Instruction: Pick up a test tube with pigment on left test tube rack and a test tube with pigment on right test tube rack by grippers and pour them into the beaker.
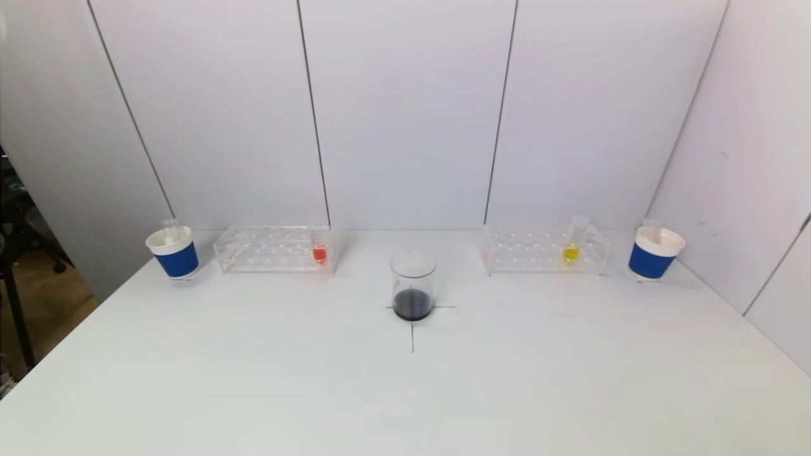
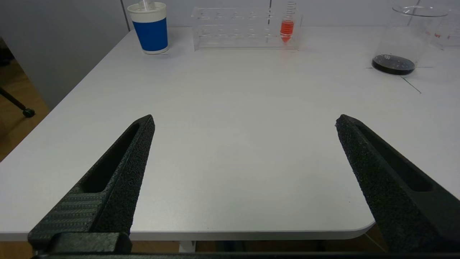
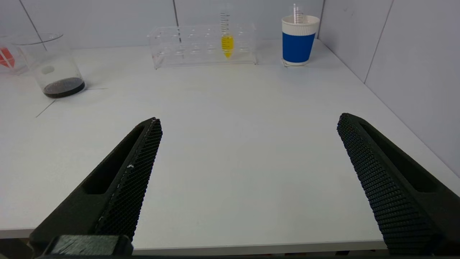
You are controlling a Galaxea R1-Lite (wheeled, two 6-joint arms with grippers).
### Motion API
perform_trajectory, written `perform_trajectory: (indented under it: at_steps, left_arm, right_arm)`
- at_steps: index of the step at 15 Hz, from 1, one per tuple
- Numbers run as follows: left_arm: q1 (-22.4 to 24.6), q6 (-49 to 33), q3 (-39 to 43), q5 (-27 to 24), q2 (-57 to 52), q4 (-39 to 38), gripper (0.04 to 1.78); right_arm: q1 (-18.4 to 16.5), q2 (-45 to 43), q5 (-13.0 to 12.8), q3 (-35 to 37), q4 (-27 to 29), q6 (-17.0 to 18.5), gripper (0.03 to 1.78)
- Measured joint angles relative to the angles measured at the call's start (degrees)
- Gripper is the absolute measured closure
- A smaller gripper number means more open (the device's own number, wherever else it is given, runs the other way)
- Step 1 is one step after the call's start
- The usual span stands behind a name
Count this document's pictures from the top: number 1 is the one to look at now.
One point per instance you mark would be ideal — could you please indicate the test tube with yellow pigment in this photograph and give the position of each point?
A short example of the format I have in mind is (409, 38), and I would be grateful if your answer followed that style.
(571, 253)

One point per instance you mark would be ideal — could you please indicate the test tube with red pigment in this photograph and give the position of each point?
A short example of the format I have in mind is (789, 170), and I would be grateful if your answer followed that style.
(652, 229)
(319, 254)

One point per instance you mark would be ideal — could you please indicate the black tripod stand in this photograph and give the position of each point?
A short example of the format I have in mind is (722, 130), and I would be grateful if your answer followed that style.
(18, 323)

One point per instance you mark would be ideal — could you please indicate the clear acrylic test tube rack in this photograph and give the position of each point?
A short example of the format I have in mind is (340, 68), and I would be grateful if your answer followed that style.
(266, 259)
(545, 266)

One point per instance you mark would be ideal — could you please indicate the test tube with blue pigment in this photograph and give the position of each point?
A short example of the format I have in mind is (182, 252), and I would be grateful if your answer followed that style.
(170, 229)

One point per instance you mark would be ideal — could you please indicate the blue and white paper cup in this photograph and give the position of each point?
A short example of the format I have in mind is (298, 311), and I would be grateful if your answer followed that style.
(651, 263)
(177, 259)

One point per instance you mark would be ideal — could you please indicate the clear glass beaker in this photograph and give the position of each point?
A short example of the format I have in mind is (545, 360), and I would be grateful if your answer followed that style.
(413, 304)

